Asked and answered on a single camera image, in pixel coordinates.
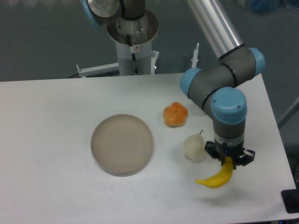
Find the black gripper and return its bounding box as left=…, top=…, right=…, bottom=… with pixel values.
left=205, top=135, right=256, bottom=170

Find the yellow toy banana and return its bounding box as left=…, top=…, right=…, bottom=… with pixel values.
left=195, top=157, right=234, bottom=189

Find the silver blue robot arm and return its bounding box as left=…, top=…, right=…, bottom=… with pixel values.
left=81, top=0, right=265, bottom=167

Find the white toy pear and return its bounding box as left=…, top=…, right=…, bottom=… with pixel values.
left=183, top=130, right=205, bottom=161

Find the orange toy pumpkin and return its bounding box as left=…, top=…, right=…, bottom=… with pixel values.
left=163, top=102, right=188, bottom=127

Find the black device at table edge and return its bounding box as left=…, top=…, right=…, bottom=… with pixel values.
left=281, top=189, right=299, bottom=214

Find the beige round plate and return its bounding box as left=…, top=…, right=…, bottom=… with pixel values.
left=91, top=114, right=154, bottom=176

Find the white right mounting bracket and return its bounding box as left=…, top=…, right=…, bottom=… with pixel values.
left=191, top=43, right=200, bottom=70

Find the white mounting bracket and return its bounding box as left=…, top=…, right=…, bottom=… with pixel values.
left=76, top=63, right=119, bottom=77
left=191, top=43, right=200, bottom=70

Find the black cable on pedestal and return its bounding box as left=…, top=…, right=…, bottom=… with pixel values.
left=126, top=34, right=139, bottom=75

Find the white left mounting bracket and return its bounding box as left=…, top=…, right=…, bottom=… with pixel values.
left=76, top=63, right=119, bottom=77

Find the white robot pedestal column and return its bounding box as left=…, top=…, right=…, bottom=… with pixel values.
left=107, top=10, right=158, bottom=76

